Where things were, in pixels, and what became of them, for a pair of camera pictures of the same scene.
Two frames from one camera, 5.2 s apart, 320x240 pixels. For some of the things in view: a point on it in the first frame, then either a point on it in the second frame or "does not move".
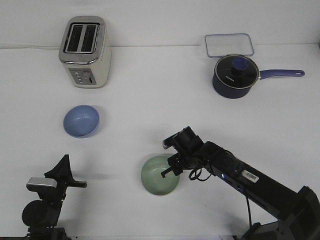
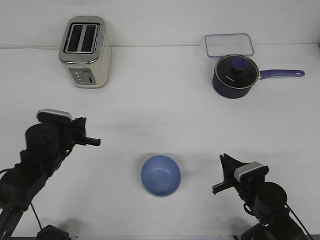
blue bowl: [80, 121] → [161, 175]
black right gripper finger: [163, 173] → [226, 175]
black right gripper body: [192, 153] → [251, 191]
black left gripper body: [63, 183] → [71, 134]
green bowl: [152, 178] → [160, 196]
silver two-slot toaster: [84, 52] does not move
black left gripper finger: [69, 177] → [81, 122]
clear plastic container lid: [218, 45] does not move
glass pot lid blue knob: [237, 71] does not move
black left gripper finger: [62, 172] → [79, 123]
